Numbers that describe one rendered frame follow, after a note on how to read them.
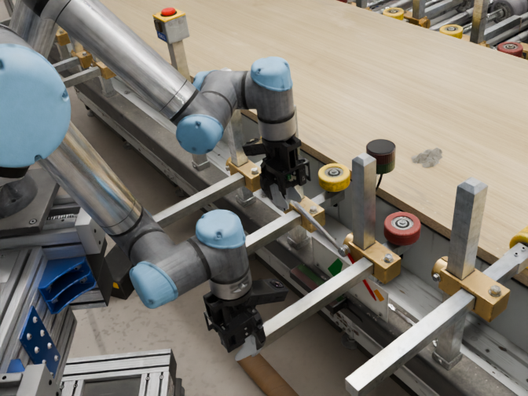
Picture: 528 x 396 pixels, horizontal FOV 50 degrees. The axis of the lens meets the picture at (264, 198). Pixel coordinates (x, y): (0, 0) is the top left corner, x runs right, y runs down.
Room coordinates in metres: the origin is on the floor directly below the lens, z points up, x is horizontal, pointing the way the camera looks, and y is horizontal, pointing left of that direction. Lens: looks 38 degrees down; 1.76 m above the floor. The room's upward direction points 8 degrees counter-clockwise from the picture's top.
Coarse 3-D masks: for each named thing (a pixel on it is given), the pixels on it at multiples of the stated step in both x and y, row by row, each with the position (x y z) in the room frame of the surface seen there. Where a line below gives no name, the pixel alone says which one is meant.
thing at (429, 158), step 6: (426, 150) 1.19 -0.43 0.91; (432, 150) 1.19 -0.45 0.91; (438, 150) 1.19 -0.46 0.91; (414, 156) 1.18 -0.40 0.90; (420, 156) 1.16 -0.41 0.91; (426, 156) 1.17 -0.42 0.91; (432, 156) 1.16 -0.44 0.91; (438, 156) 1.16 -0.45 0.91; (414, 162) 1.16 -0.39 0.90; (420, 162) 1.15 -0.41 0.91; (426, 162) 1.15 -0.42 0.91; (432, 162) 1.14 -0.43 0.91; (438, 162) 1.15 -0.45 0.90
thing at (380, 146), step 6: (372, 144) 0.97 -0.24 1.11; (378, 144) 0.96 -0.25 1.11; (384, 144) 0.96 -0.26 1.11; (390, 144) 0.96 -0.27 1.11; (372, 150) 0.94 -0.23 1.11; (378, 150) 0.94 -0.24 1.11; (384, 150) 0.94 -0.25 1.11; (390, 150) 0.94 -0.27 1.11; (390, 162) 0.93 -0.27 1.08; (378, 174) 0.93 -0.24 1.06; (378, 186) 0.95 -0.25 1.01
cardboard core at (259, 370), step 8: (240, 360) 1.26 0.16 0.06; (248, 360) 1.24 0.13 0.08; (256, 360) 1.23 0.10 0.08; (264, 360) 1.24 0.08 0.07; (248, 368) 1.22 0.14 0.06; (256, 368) 1.20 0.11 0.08; (264, 368) 1.19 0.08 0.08; (272, 368) 1.20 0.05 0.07; (256, 376) 1.18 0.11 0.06; (264, 376) 1.16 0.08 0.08; (272, 376) 1.16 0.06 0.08; (280, 376) 1.17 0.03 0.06; (264, 384) 1.14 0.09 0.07; (272, 384) 1.13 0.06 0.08; (280, 384) 1.12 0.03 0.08; (288, 384) 1.13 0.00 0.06; (264, 392) 1.13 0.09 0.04; (272, 392) 1.11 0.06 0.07; (280, 392) 1.09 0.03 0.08; (288, 392) 1.09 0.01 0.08
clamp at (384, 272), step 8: (344, 240) 0.95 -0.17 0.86; (352, 240) 0.94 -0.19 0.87; (352, 248) 0.93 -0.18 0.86; (360, 248) 0.91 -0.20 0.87; (368, 248) 0.91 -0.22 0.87; (376, 248) 0.90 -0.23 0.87; (384, 248) 0.90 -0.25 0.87; (352, 256) 0.93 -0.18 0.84; (360, 256) 0.90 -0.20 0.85; (368, 256) 0.88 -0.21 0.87; (376, 256) 0.88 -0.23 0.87; (384, 256) 0.88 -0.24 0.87; (392, 256) 0.87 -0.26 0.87; (376, 264) 0.86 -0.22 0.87; (384, 264) 0.85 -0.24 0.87; (392, 264) 0.85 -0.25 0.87; (400, 264) 0.86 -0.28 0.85; (376, 272) 0.86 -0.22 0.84; (384, 272) 0.84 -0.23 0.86; (392, 272) 0.85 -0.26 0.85; (400, 272) 0.87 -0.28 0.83; (384, 280) 0.84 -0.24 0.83
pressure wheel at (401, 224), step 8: (392, 216) 0.96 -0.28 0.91; (400, 216) 0.96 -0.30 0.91; (408, 216) 0.96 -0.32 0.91; (384, 224) 0.94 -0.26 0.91; (392, 224) 0.94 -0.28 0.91; (400, 224) 0.93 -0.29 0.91; (408, 224) 0.93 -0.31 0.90; (416, 224) 0.93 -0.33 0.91; (384, 232) 0.94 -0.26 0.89; (392, 232) 0.91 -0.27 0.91; (400, 232) 0.91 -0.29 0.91; (408, 232) 0.90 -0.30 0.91; (416, 232) 0.90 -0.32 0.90; (392, 240) 0.91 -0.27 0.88; (400, 240) 0.90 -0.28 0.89; (408, 240) 0.90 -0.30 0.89; (416, 240) 0.91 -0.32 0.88; (400, 256) 0.93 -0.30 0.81
